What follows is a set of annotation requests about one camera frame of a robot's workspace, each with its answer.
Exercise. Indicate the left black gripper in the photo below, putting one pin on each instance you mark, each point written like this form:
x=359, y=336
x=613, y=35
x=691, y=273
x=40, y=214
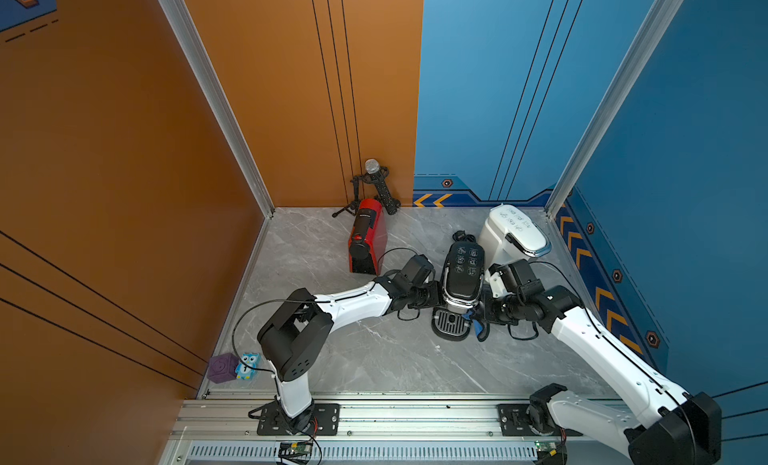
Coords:
x=435, y=298

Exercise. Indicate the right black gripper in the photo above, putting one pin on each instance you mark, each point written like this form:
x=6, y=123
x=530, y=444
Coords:
x=489, y=318

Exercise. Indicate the black coffee machine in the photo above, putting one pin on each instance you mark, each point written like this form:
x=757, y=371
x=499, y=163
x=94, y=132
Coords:
x=460, y=288

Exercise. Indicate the red coffee machine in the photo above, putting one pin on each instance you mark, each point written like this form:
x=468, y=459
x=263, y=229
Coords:
x=368, y=238

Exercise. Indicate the grey wiping cloth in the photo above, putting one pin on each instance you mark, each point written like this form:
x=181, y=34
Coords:
x=481, y=329

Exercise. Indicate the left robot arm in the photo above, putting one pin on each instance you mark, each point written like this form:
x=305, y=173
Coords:
x=293, y=337

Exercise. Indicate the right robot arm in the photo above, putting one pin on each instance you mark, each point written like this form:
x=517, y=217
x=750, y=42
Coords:
x=667, y=425

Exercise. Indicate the white coffee machine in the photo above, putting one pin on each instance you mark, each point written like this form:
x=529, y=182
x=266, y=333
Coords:
x=508, y=235

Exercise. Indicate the right green circuit board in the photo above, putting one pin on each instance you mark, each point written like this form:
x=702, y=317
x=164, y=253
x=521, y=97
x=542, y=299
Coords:
x=550, y=453

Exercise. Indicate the green circuit board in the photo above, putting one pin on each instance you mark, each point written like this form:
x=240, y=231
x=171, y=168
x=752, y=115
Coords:
x=550, y=453
x=295, y=452

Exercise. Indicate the blue owl toy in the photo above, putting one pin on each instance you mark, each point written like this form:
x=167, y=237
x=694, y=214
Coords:
x=248, y=366

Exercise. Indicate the left green circuit board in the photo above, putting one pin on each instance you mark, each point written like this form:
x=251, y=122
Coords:
x=295, y=452

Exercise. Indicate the purple toy cube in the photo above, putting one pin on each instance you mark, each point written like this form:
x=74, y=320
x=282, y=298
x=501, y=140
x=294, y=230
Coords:
x=223, y=368

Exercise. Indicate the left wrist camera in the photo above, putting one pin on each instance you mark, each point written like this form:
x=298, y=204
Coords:
x=417, y=270

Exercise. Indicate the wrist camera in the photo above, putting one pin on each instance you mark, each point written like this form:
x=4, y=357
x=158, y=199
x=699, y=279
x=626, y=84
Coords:
x=514, y=279
x=417, y=270

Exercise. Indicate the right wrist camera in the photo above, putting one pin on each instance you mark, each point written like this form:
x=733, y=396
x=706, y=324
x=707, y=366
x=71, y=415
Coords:
x=514, y=279

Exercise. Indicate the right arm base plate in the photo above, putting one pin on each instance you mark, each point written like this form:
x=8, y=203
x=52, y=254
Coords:
x=515, y=422

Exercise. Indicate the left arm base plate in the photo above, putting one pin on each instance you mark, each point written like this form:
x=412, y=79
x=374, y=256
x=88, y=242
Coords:
x=318, y=420

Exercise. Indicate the aluminium front rail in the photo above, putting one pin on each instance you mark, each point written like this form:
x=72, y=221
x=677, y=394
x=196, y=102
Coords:
x=440, y=418

